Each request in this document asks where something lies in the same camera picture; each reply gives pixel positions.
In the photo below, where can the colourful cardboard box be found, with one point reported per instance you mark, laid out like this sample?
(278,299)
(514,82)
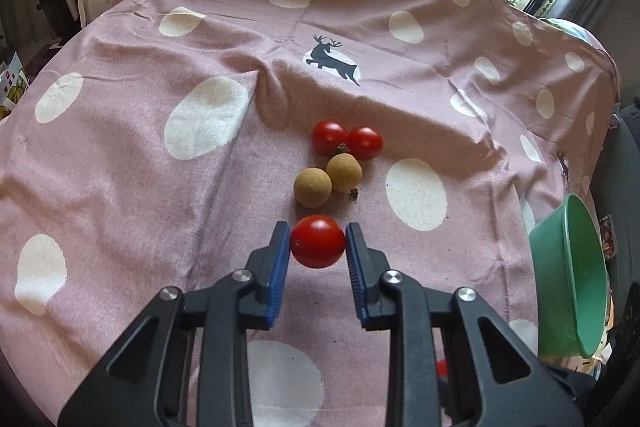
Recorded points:
(12,82)

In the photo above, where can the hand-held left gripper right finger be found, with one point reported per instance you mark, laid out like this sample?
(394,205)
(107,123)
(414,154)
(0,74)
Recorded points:
(356,277)

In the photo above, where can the pink polka-dot blanket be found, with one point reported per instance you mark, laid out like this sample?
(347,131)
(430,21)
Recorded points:
(150,157)

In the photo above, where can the green plastic basin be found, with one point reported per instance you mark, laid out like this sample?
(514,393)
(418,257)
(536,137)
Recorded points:
(575,267)

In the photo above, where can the brown longan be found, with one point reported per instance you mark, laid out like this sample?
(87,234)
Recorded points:
(345,172)
(312,188)

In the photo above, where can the red cherry tomato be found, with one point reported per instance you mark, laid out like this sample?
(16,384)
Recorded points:
(330,137)
(318,241)
(366,143)

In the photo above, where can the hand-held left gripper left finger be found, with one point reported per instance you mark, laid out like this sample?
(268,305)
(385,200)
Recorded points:
(279,277)

